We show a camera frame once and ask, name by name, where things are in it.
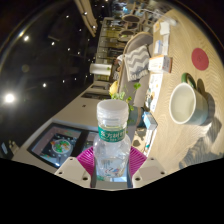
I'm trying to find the small blue white box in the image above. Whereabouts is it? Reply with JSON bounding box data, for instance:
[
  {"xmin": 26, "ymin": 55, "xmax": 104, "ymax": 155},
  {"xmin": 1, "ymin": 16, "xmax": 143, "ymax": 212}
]
[{"xmin": 142, "ymin": 111, "xmax": 159, "ymax": 131}]

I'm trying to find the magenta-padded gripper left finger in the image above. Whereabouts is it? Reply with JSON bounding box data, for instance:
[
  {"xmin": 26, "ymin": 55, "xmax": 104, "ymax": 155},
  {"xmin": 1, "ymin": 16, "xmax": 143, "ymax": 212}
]
[{"xmin": 54, "ymin": 145, "xmax": 98, "ymax": 190}]

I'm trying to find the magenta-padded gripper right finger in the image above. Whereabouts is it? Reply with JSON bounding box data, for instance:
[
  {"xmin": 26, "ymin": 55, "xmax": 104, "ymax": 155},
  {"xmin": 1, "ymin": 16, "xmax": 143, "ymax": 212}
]
[{"xmin": 127, "ymin": 145, "xmax": 167, "ymax": 190}]

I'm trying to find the flat round red coaster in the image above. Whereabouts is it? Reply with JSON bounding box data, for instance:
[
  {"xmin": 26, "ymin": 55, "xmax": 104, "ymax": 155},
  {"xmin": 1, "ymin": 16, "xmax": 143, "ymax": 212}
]
[{"xmin": 191, "ymin": 47, "xmax": 210, "ymax": 72}]

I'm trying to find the blue white booklet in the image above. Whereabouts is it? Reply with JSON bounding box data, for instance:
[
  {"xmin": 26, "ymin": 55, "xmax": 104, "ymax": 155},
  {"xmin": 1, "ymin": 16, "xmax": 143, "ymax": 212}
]
[{"xmin": 153, "ymin": 34, "xmax": 170, "ymax": 56}]

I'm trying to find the group of round-backed chairs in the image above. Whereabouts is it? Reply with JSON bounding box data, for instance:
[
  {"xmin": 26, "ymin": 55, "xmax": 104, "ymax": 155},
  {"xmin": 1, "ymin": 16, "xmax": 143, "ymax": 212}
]
[{"xmin": 118, "ymin": 0, "xmax": 159, "ymax": 38}]

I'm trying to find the framed wall poster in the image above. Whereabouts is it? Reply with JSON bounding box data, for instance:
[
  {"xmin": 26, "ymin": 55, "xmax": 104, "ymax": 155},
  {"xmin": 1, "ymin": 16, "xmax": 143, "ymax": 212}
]
[{"xmin": 27, "ymin": 123, "xmax": 84, "ymax": 169}]

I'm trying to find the white round column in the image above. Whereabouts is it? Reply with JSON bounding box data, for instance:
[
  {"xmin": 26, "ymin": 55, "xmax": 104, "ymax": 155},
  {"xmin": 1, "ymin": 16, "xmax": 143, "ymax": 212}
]
[{"xmin": 89, "ymin": 62, "xmax": 113, "ymax": 77}]

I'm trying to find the white paper napkin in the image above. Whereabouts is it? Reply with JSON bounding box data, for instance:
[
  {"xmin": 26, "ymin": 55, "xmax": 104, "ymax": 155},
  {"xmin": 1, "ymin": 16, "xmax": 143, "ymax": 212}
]
[{"xmin": 159, "ymin": 21, "xmax": 171, "ymax": 36}]

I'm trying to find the green potted plant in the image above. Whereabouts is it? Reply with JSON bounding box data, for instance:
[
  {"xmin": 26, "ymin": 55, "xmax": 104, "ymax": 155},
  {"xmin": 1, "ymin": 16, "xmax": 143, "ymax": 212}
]
[{"xmin": 109, "ymin": 81, "xmax": 145, "ymax": 128}]

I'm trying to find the clear plastic water bottle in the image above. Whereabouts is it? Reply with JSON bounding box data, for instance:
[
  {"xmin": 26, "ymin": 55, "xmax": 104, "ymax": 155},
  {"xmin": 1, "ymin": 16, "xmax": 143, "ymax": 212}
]
[{"xmin": 93, "ymin": 99, "xmax": 132, "ymax": 183}]

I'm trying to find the white mug with green handle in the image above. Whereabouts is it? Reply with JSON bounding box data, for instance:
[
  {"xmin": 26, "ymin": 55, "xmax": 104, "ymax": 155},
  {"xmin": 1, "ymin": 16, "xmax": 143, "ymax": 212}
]
[{"xmin": 168, "ymin": 72, "xmax": 214, "ymax": 127}]

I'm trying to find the white printed leaflet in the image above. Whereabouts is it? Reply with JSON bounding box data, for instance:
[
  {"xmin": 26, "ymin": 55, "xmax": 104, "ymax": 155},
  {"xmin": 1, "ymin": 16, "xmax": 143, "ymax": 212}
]
[{"xmin": 148, "ymin": 73, "xmax": 164, "ymax": 113}]

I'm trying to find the white carton box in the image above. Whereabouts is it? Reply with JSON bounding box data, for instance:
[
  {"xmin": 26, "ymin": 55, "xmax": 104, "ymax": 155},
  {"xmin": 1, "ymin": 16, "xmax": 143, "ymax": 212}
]
[{"xmin": 148, "ymin": 54, "xmax": 173, "ymax": 74}]

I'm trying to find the person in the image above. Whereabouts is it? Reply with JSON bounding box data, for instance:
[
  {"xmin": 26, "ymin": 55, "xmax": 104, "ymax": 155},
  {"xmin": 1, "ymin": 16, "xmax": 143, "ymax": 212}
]
[
  {"xmin": 109, "ymin": 80, "xmax": 120, "ymax": 96},
  {"xmin": 113, "ymin": 54, "xmax": 125, "ymax": 81}
]

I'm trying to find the group of ceiling lights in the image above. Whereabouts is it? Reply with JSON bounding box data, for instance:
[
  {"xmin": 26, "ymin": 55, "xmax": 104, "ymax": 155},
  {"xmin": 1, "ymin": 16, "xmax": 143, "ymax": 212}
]
[{"xmin": 3, "ymin": 9, "xmax": 86, "ymax": 105}]

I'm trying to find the grey curved sofa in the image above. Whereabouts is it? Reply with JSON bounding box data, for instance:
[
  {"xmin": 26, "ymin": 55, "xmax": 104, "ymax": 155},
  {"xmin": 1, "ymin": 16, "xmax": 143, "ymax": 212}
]
[{"xmin": 116, "ymin": 31, "xmax": 155, "ymax": 141}]

